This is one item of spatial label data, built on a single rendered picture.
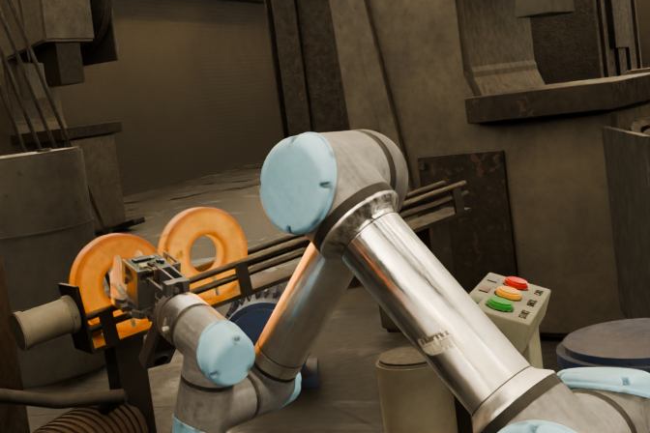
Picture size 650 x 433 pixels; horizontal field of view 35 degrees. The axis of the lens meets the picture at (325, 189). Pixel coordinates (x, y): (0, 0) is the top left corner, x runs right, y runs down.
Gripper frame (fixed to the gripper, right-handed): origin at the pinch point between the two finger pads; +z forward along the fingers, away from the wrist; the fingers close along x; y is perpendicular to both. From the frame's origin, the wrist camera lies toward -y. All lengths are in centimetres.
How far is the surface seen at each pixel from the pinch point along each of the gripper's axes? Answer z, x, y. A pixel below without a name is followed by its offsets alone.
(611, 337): -30, -87, -20
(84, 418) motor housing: -12.2, 11.4, -15.5
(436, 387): -34, -38, -14
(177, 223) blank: 1.0, -10.8, 6.7
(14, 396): -9.8, 21.0, -10.0
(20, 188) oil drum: 222, -62, -67
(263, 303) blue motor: 111, -100, -77
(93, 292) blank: -1.5, 5.1, -0.8
